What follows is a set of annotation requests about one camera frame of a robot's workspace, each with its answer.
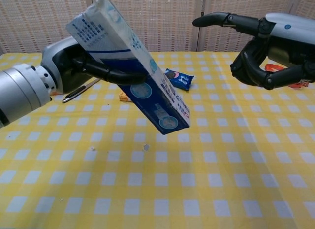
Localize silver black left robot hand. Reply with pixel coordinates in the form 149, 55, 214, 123
40, 36, 147, 94

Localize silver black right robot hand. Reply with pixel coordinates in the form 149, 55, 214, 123
192, 12, 315, 91

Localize blue toothpaste paper box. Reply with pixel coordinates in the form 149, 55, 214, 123
65, 0, 191, 135

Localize blue cookie packet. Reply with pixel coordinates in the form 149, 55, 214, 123
164, 68, 195, 92

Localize yellow white checked tablecloth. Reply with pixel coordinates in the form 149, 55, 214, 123
0, 50, 315, 229

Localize steel ladle black handle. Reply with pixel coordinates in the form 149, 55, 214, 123
62, 78, 101, 104

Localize orange lanyard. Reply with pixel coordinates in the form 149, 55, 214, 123
264, 63, 310, 89

